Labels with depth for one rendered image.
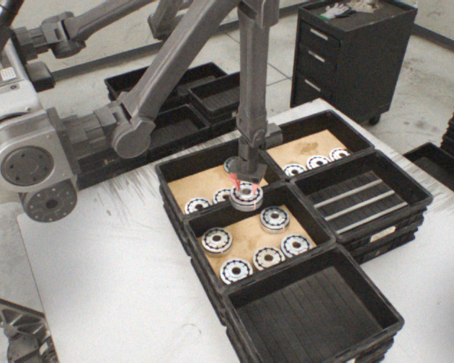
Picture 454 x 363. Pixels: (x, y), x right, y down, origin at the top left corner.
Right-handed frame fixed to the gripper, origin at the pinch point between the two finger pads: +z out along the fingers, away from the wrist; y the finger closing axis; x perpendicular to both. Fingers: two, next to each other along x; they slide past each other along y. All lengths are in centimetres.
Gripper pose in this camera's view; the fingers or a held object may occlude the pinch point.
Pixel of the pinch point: (246, 189)
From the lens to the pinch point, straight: 129.2
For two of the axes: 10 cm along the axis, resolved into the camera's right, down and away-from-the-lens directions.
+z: 0.0, 7.4, 6.8
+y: -9.4, -2.4, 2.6
